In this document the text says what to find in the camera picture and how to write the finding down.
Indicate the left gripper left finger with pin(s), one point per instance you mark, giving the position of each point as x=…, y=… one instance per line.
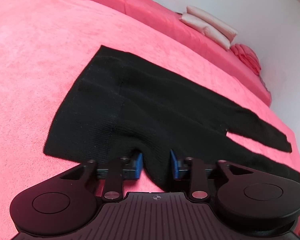
x=116, y=171

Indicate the upper pink folded pillow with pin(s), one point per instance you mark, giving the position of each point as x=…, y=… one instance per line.
x=228, y=31

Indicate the lower pink folded pillow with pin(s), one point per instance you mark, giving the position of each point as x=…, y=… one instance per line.
x=206, y=29

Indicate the black knit pants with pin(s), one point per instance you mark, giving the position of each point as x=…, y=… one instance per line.
x=122, y=103

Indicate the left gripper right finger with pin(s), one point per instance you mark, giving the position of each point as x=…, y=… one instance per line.
x=192, y=176

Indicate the near pink bed cover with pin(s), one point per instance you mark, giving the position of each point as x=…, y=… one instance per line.
x=45, y=45

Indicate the pink folded pillow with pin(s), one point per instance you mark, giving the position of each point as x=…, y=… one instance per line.
x=228, y=31
x=206, y=29

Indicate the red folded blanket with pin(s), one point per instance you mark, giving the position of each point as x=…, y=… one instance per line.
x=246, y=55

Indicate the far red bed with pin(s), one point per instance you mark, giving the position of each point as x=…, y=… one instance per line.
x=167, y=22

